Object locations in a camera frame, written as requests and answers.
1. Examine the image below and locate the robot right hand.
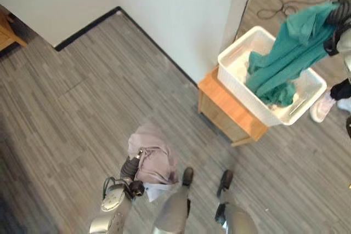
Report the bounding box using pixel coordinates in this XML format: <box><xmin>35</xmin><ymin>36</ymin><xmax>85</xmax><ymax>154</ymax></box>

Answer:
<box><xmin>324</xmin><ymin>0</ymin><xmax>351</xmax><ymax>26</ymax></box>

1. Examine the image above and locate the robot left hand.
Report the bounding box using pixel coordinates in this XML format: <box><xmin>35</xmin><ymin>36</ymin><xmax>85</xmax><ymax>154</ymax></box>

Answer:
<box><xmin>120</xmin><ymin>147</ymin><xmax>146</xmax><ymax>181</ymax></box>

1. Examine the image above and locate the pink bed cloth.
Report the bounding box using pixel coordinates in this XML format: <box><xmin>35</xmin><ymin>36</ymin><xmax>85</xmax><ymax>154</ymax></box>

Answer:
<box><xmin>127</xmin><ymin>122</ymin><xmax>180</xmax><ymax>186</ymax></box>

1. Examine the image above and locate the teal bed cloth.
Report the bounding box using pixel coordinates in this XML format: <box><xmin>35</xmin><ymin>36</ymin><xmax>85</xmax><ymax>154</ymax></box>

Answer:
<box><xmin>245</xmin><ymin>2</ymin><xmax>340</xmax><ymax>107</ymax></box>

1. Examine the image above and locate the white plastic laundry basket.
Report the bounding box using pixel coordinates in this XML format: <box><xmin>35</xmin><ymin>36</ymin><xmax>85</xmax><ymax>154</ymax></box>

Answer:
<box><xmin>217</xmin><ymin>25</ymin><xmax>328</xmax><ymax>128</ymax></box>

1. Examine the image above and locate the white cloth piece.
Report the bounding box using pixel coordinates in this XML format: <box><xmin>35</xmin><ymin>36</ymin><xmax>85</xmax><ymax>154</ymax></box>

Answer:
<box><xmin>143</xmin><ymin>181</ymin><xmax>166</xmax><ymax>202</ymax></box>

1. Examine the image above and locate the robot left leg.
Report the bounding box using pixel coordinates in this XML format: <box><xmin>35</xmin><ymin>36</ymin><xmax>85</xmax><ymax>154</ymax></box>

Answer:
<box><xmin>151</xmin><ymin>166</ymin><xmax>195</xmax><ymax>234</ymax></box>

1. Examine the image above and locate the person's leg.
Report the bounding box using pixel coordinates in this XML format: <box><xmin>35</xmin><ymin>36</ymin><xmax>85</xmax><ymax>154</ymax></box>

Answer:
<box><xmin>330</xmin><ymin>77</ymin><xmax>351</xmax><ymax>101</ymax></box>

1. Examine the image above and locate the person's white shoe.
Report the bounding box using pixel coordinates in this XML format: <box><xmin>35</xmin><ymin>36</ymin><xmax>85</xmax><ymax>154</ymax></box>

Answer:
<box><xmin>309</xmin><ymin>91</ymin><xmax>337</xmax><ymax>123</ymax></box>

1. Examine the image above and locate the wooden stool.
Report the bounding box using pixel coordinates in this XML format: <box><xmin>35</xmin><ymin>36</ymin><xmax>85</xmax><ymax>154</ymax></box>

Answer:
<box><xmin>197</xmin><ymin>65</ymin><xmax>270</xmax><ymax>147</ymax></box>

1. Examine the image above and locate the wooden furniture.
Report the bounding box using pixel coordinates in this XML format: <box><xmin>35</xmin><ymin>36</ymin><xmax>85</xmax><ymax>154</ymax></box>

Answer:
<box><xmin>0</xmin><ymin>8</ymin><xmax>29</xmax><ymax>53</ymax></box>

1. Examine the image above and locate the black floor cable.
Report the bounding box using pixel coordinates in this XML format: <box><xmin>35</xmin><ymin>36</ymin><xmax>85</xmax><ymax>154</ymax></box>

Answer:
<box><xmin>256</xmin><ymin>0</ymin><xmax>331</xmax><ymax>21</ymax></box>

